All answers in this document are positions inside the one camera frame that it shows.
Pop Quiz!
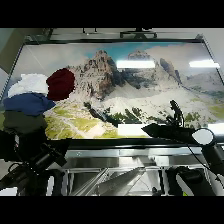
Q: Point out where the dark red garment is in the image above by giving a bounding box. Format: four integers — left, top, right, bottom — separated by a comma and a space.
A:
45, 67, 76, 102

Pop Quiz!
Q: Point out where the navy blue garment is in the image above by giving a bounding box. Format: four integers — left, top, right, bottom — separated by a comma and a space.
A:
2, 92, 57, 117

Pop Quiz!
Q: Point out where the white garment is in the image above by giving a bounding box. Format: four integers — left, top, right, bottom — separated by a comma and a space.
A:
7, 73, 50, 98

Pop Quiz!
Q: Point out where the olive green garment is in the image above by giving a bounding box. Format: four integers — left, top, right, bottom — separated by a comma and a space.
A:
2, 110, 49, 135

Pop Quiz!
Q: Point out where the silver frame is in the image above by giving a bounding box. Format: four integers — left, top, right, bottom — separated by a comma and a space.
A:
46, 147, 224, 197

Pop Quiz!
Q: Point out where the black cable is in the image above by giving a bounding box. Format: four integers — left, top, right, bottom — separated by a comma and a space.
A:
187, 143, 224, 185

